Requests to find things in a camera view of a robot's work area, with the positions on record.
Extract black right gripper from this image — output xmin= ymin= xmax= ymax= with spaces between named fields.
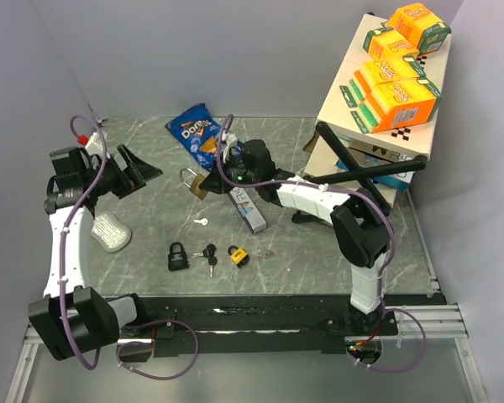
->
xmin=198 ymin=153 xmax=260 ymax=195

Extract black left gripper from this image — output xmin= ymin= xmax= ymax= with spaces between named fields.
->
xmin=82 ymin=144 xmax=162 ymax=199

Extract brass padlock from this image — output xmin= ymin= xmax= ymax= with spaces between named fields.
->
xmin=179 ymin=168 xmax=207 ymax=201

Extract black headed keys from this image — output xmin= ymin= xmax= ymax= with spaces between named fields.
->
xmin=192 ymin=243 xmax=218 ymax=278

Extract yellow padlock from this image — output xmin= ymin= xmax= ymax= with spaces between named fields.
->
xmin=228 ymin=245 xmax=249 ymax=268

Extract black padlock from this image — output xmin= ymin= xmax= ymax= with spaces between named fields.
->
xmin=167 ymin=242 xmax=189 ymax=272

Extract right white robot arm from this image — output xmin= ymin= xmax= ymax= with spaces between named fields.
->
xmin=202 ymin=137 xmax=394 ymax=335

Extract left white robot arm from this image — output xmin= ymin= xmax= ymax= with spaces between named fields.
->
xmin=28 ymin=144 xmax=163 ymax=361

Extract purple white toothpaste box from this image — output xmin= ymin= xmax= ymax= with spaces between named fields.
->
xmin=228 ymin=187 xmax=267 ymax=234

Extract blue Doritos chip bag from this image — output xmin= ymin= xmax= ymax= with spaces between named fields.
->
xmin=165 ymin=103 xmax=221 ymax=171

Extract white mesh scrubbing pad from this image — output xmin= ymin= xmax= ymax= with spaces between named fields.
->
xmin=91 ymin=212 xmax=132 ymax=253

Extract blue box under shelf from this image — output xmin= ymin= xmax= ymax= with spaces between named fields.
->
xmin=357 ymin=160 xmax=427 ymax=191

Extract orange sponge pack front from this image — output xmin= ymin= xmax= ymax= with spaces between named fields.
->
xmin=351 ymin=78 xmax=443 ymax=133

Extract orange sponge pack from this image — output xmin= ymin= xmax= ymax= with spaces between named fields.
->
xmin=363 ymin=27 xmax=419 ymax=60
xmin=385 ymin=3 xmax=451 ymax=55
xmin=351 ymin=78 xmax=443 ymax=133

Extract orange sponge pack top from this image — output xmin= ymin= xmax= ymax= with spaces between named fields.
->
xmin=385 ymin=3 xmax=451 ymax=55

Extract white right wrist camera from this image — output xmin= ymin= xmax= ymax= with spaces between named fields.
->
xmin=221 ymin=130 xmax=239 ymax=163

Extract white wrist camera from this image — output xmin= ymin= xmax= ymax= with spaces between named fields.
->
xmin=221 ymin=130 xmax=239 ymax=163
xmin=76 ymin=131 xmax=103 ymax=157

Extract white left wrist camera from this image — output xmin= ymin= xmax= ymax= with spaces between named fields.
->
xmin=76 ymin=131 xmax=103 ymax=157

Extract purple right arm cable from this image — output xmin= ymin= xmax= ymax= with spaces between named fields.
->
xmin=214 ymin=113 xmax=398 ymax=311

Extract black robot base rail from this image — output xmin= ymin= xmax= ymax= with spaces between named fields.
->
xmin=121 ymin=295 xmax=398 ymax=358

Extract white shelf with black frame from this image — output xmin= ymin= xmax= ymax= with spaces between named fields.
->
xmin=305 ymin=14 xmax=451 ymax=203

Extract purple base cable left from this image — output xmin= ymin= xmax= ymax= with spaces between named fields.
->
xmin=116 ymin=318 xmax=200 ymax=383

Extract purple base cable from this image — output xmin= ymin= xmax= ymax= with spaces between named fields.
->
xmin=116 ymin=318 xmax=200 ymax=383
xmin=352 ymin=308 xmax=428 ymax=373

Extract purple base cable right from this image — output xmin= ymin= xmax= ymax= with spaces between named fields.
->
xmin=352 ymin=308 xmax=428 ymax=373

